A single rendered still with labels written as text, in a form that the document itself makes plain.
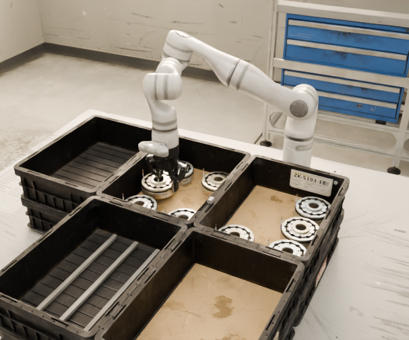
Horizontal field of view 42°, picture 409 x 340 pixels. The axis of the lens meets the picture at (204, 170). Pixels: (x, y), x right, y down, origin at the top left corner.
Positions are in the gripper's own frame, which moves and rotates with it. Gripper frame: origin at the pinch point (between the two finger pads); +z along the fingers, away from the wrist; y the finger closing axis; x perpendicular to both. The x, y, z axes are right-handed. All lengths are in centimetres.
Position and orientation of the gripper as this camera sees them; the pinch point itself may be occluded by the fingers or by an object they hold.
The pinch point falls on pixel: (167, 185)
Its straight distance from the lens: 157.7
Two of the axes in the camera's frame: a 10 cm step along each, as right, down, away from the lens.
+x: -4.8, 4.6, -7.4
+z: 0.0, 8.5, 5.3
